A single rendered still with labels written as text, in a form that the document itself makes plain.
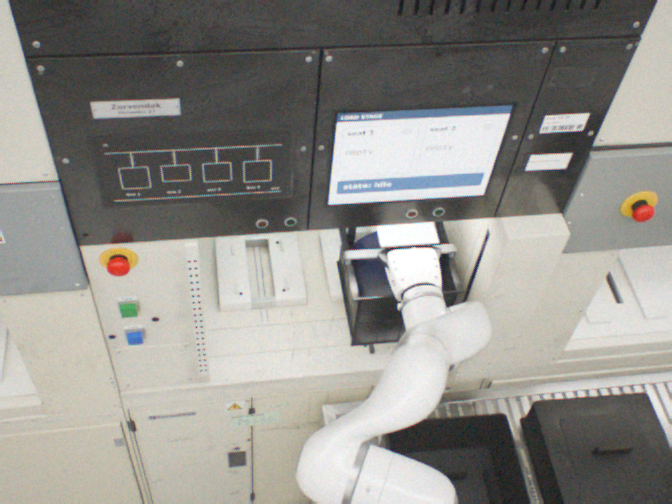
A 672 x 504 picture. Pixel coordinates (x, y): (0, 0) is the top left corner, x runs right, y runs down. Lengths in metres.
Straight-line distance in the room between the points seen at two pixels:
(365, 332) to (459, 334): 0.41
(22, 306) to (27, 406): 0.40
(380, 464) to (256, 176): 0.51
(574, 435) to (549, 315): 0.28
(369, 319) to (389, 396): 0.61
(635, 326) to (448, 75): 1.10
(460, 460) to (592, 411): 0.33
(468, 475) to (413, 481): 0.84
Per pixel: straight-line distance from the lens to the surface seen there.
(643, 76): 1.42
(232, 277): 2.02
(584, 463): 1.95
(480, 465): 1.98
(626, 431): 2.02
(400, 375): 1.14
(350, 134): 1.30
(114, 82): 1.20
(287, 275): 2.02
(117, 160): 1.31
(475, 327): 1.43
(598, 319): 2.14
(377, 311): 1.71
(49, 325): 1.67
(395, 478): 1.12
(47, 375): 1.83
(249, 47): 1.17
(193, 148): 1.29
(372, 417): 1.12
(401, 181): 1.40
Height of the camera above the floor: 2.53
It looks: 52 degrees down
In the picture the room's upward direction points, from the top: 7 degrees clockwise
